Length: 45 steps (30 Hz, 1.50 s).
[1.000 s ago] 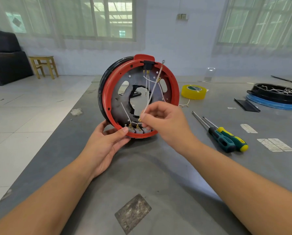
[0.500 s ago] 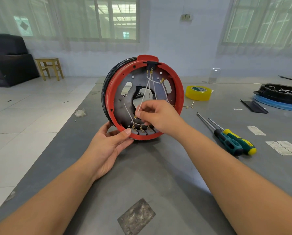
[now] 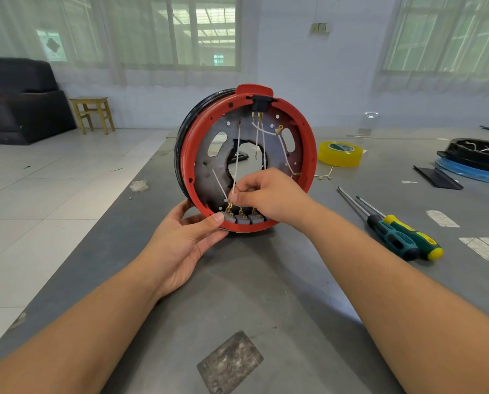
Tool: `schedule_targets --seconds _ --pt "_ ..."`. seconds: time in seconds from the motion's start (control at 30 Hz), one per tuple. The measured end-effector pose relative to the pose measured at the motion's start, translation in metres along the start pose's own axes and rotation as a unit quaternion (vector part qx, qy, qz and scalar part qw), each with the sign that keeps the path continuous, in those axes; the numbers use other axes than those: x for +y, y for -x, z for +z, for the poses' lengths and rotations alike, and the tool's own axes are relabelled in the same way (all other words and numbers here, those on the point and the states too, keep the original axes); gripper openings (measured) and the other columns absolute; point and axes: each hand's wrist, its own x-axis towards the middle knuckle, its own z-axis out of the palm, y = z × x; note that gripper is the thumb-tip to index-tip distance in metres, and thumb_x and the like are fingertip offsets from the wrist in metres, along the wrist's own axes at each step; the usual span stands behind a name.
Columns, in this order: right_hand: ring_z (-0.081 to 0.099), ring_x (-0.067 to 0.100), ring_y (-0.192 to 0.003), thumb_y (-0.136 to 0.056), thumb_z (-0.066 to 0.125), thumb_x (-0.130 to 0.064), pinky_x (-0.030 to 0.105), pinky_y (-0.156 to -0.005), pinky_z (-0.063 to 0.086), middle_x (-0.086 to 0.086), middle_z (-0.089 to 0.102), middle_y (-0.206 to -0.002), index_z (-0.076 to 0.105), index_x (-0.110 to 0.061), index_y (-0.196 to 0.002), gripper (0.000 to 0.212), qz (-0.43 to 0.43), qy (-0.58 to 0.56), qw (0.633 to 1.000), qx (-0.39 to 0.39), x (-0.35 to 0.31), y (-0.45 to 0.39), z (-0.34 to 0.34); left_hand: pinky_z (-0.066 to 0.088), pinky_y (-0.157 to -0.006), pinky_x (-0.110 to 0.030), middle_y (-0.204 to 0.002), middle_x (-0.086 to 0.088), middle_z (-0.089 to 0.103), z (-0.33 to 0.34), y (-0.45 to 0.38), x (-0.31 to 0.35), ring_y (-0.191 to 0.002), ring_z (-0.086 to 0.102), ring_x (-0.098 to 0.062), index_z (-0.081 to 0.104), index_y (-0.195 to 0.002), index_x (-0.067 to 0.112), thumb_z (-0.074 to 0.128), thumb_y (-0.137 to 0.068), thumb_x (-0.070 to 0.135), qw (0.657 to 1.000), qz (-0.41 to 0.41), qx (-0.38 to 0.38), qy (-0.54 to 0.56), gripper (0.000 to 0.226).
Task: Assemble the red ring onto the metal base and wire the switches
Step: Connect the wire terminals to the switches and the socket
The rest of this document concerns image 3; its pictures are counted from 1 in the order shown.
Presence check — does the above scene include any yellow tape roll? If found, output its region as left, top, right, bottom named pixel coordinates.
left=318, top=141, right=364, bottom=168

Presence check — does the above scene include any narrow window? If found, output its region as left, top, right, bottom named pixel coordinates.
left=382, top=0, right=489, bottom=74

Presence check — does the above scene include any wooden stool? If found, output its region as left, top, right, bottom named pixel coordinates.
left=69, top=97, right=116, bottom=136

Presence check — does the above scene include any blue plastic ring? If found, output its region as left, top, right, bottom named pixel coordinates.
left=435, top=158, right=489, bottom=186

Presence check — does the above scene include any green yellow handle screwdriver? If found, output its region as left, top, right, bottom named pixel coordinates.
left=356, top=196, right=445, bottom=262

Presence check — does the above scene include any red plastic ring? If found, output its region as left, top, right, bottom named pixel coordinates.
left=179, top=84, right=318, bottom=234

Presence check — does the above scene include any person's left forearm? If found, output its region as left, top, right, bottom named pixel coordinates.
left=0, top=258, right=163, bottom=394

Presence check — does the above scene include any long white terminal wire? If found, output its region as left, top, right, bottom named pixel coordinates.
left=231, top=120, right=243, bottom=195

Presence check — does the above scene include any black metal round plate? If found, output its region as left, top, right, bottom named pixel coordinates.
left=173, top=89, right=307, bottom=233

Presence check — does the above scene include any black flat plate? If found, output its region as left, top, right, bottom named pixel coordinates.
left=412, top=165, right=464, bottom=190

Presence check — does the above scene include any person's right forearm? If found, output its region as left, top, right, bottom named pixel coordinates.
left=303, top=205, right=489, bottom=394

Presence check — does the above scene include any narrow sheer curtain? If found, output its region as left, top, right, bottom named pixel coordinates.
left=371, top=0, right=489, bottom=95

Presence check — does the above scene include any person's right hand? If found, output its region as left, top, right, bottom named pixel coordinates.
left=229, top=167, right=322, bottom=235

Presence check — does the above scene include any white branched wires harness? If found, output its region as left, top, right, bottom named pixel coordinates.
left=251, top=120, right=302, bottom=177

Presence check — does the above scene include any wide sheer curtain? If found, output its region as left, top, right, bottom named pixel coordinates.
left=0, top=0, right=264, bottom=89

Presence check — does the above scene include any black round housing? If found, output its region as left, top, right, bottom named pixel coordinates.
left=436, top=138, right=489, bottom=175

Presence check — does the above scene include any clear acrylic stand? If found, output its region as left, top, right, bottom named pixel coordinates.
left=347, top=112, right=380, bottom=139

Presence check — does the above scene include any dark green black screwdriver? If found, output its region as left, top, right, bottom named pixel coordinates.
left=337, top=186, right=421, bottom=262

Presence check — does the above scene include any person's left hand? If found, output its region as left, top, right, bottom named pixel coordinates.
left=135, top=199, right=230, bottom=300

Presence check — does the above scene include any short white wire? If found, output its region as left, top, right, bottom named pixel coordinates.
left=210, top=167, right=231, bottom=210

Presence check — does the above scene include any wide window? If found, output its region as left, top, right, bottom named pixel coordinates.
left=35, top=0, right=242, bottom=72

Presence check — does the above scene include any small black plug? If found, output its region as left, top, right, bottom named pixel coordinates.
left=246, top=95, right=276, bottom=113

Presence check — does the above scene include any black armchair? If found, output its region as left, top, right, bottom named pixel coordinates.
left=0, top=57, right=77, bottom=146

